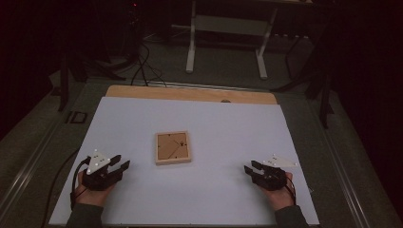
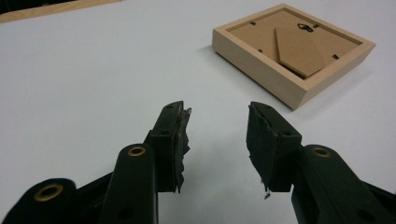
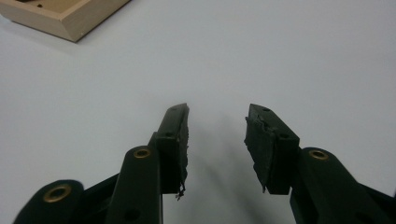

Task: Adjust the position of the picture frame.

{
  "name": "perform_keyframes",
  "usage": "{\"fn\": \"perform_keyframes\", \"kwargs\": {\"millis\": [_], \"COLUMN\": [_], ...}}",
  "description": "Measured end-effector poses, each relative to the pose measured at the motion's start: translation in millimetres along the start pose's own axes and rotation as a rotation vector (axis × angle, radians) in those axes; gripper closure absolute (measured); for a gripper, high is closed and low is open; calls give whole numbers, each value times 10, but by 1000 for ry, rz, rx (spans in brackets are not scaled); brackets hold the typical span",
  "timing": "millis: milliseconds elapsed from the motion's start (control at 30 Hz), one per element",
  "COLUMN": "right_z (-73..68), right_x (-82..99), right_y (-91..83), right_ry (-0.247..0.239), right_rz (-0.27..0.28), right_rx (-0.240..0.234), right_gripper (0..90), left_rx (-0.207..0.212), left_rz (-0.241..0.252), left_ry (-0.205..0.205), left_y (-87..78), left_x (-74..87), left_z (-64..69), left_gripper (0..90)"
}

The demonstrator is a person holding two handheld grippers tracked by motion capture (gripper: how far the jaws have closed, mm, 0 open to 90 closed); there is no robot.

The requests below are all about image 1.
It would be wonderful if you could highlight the white metal desk frame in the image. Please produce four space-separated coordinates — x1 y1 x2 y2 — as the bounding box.
170 0 315 81

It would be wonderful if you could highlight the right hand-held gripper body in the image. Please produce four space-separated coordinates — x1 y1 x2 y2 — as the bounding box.
253 154 298 192

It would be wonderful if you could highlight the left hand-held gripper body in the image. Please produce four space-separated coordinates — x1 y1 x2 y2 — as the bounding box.
81 149 124 192

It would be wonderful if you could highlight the black metal stand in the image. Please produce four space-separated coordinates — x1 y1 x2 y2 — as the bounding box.
57 47 127 113
269 28 336 129

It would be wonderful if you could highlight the black floor cable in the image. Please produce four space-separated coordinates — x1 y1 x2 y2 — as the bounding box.
40 147 81 228

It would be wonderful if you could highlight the metal floor rail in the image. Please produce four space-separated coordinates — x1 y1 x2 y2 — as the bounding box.
0 120 66 219
308 99 373 228

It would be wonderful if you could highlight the black floor socket box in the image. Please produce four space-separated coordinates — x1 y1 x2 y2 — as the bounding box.
65 110 88 125

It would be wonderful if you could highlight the person's left hand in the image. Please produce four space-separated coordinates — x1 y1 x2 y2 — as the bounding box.
73 170 117 208

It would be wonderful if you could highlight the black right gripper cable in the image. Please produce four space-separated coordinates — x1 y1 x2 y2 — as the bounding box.
284 176 297 205

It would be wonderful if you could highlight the bundle of black cables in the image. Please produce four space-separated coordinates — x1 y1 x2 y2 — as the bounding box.
129 40 168 87

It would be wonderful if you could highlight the wooden picture frame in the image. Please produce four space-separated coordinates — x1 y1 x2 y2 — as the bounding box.
154 130 193 166

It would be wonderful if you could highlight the white table sheet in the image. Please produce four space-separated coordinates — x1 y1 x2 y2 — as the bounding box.
48 96 320 226

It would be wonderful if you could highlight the person's right hand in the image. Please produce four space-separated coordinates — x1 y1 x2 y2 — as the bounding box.
259 171 297 212

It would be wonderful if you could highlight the dark tower with red light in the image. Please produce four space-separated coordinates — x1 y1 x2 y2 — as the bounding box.
125 0 144 63

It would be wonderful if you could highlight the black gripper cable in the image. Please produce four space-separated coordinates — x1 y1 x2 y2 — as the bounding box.
284 176 297 205
69 156 91 211

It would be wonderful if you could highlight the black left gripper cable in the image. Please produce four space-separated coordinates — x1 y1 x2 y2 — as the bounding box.
69 156 91 211

